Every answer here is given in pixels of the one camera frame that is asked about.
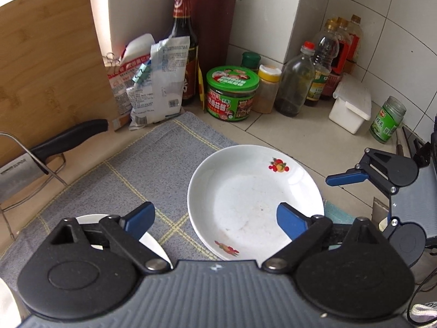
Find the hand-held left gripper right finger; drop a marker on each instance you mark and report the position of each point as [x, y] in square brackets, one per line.
[292, 222]

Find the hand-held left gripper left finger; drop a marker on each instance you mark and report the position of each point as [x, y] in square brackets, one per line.
[140, 220]

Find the dark soy sauce bottle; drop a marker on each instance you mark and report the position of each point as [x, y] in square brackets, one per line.
[184, 41]

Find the amber oil bottle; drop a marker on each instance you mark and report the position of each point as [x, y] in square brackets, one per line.
[356, 41]

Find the red label bottle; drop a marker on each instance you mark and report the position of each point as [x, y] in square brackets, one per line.
[343, 54]

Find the bamboo cutting board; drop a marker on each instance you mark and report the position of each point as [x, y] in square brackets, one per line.
[51, 58]

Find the green round tin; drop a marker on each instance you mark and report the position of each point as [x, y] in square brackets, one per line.
[232, 99]

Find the green lid spice jar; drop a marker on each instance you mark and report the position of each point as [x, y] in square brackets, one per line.
[251, 59]

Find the dark red knife block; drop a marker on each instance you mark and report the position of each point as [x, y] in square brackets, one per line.
[213, 34]

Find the red and white bag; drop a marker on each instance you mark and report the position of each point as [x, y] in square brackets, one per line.
[117, 88]

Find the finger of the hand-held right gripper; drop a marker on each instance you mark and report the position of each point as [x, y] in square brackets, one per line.
[346, 178]
[392, 230]

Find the white and blue bag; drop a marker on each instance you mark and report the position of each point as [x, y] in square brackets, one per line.
[157, 85]

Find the grey and teal checked towel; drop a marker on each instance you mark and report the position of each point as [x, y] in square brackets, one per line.
[136, 164]

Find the white plastic box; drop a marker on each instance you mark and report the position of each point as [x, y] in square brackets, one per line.
[348, 109]

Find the green label jar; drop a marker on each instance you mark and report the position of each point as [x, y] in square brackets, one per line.
[385, 123]

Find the yellow lid spice jar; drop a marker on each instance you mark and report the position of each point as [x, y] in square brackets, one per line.
[266, 92]

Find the small metal tool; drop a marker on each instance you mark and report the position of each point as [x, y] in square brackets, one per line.
[400, 145]

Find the yellow label oil bottle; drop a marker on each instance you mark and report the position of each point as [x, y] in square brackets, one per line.
[321, 58]

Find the red cap clear bottle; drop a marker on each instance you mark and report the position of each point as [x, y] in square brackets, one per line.
[293, 82]

